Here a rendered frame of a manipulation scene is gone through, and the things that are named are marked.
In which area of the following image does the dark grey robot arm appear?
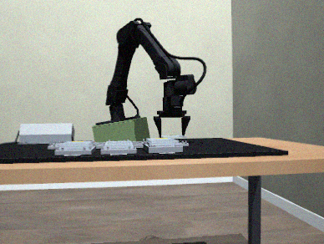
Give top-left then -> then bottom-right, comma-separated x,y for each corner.
95,21 -> 196,125

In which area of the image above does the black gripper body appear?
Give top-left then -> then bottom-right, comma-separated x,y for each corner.
154,110 -> 190,118

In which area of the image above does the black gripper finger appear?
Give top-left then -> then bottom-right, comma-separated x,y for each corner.
181,118 -> 190,135
154,118 -> 161,138

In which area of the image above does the white control panel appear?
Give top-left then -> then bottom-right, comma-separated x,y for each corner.
0,123 -> 75,145

